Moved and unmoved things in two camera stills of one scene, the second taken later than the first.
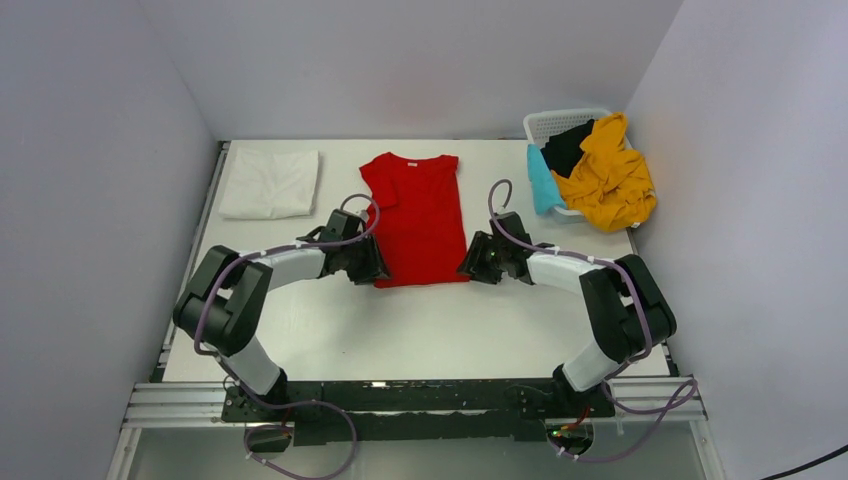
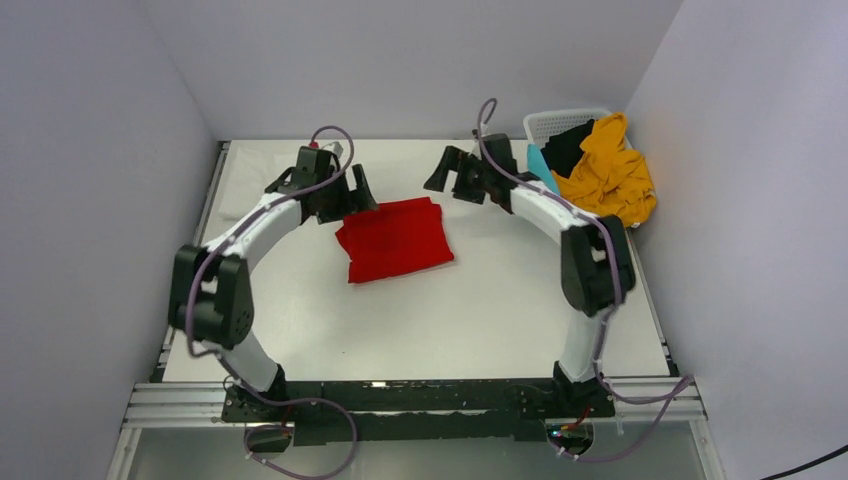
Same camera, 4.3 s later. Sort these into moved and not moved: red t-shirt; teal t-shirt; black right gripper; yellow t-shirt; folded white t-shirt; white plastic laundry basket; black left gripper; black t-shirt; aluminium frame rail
Moved: red t-shirt; black right gripper; black left gripper
Not moved: yellow t-shirt; folded white t-shirt; white plastic laundry basket; black t-shirt; aluminium frame rail; teal t-shirt
